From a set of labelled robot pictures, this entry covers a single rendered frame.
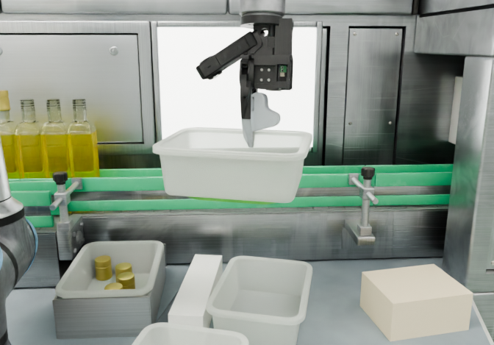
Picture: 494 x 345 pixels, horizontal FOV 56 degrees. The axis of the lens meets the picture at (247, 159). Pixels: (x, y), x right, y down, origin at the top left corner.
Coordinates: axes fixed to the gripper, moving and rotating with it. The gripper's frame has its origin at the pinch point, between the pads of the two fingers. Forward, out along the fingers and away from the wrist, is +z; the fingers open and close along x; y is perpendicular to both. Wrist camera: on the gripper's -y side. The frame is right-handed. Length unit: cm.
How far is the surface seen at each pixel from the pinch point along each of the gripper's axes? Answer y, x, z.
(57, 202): -38.6, 4.8, 14.3
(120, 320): -21.6, -3.9, 32.9
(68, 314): -30.4, -6.1, 31.7
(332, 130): 15, 51, 1
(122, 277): -25.4, 5.3, 28.8
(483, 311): 48, 24, 37
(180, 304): -11.3, -1.3, 30.0
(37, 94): -59, 30, -7
